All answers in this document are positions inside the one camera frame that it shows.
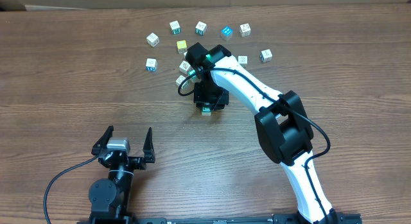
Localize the yellow top wooden block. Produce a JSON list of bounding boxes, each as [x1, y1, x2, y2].
[[177, 40, 188, 53]]

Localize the blue top wooden block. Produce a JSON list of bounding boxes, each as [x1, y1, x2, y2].
[[220, 26, 233, 41]]

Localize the green 7 wooden block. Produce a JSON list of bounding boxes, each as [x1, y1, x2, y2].
[[202, 107, 211, 116]]

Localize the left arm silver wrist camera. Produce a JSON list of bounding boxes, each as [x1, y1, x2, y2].
[[107, 137, 130, 154]]

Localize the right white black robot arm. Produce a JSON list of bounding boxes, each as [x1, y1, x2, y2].
[[185, 43, 338, 223]]

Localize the wooden block top left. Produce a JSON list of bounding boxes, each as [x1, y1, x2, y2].
[[146, 33, 159, 47]]

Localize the wooden block top right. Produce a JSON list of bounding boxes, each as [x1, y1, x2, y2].
[[240, 23, 251, 37]]

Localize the wooden elephant block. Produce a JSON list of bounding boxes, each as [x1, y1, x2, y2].
[[176, 75, 189, 89]]

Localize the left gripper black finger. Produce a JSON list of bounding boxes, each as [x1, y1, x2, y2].
[[91, 125, 114, 155], [143, 127, 155, 163]]

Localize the wooden block teal Q side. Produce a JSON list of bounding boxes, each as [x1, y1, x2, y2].
[[195, 21, 207, 36]]

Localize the wooden block red K side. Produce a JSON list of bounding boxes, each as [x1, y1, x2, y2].
[[179, 60, 192, 74]]

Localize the cardboard board at back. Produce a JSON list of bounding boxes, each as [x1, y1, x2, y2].
[[0, 0, 411, 12]]

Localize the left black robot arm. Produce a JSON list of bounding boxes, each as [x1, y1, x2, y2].
[[88, 126, 155, 223]]

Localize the green 4 wooden block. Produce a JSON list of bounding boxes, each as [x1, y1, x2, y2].
[[188, 69, 198, 83]]

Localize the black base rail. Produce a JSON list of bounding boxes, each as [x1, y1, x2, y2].
[[76, 212, 363, 224]]

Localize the wooden block blue side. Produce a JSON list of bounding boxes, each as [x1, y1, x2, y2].
[[259, 49, 273, 63], [146, 58, 158, 71]]

